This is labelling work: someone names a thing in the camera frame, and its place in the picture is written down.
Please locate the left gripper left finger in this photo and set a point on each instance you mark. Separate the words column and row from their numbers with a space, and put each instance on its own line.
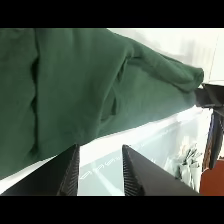
column 56, row 176

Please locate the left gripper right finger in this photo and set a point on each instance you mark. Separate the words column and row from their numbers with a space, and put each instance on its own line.
column 150, row 180

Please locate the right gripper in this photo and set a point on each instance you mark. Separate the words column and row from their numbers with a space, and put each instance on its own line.
column 210, row 96

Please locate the dark green shirt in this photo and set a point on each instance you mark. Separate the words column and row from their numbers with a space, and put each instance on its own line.
column 73, row 86

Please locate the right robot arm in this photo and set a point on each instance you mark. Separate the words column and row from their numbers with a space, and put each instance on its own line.
column 213, row 140

